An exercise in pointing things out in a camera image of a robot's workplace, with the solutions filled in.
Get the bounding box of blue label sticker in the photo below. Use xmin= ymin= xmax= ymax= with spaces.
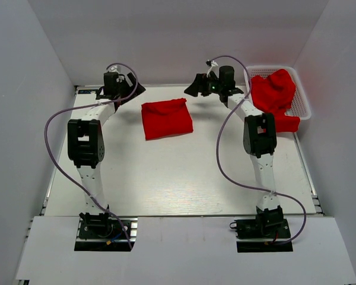
xmin=77 ymin=89 xmax=98 ymax=94

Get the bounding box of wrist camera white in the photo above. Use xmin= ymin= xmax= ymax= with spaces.
xmin=206 ymin=60 xmax=219 ymax=78
xmin=106 ymin=64 xmax=125 ymax=83

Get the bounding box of red t shirt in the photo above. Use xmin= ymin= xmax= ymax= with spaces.
xmin=141 ymin=98 xmax=193 ymax=140

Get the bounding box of red t shirts pile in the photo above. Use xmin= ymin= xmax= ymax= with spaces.
xmin=251 ymin=69 xmax=300 ymax=132

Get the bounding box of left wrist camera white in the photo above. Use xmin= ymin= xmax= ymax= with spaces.
xmin=106 ymin=64 xmax=125 ymax=83

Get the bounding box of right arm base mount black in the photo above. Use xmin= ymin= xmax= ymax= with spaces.
xmin=229 ymin=213 xmax=293 ymax=253

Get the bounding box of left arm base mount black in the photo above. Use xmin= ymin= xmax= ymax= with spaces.
xmin=74 ymin=213 xmax=138 ymax=252

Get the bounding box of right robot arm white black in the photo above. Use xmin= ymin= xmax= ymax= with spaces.
xmin=184 ymin=65 xmax=282 ymax=214

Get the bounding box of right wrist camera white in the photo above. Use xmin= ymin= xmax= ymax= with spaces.
xmin=206 ymin=60 xmax=219 ymax=78

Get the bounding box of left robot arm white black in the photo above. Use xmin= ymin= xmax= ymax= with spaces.
xmin=67 ymin=71 xmax=146 ymax=212

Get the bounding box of white plastic basket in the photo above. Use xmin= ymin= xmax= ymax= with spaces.
xmin=247 ymin=65 xmax=312 ymax=121

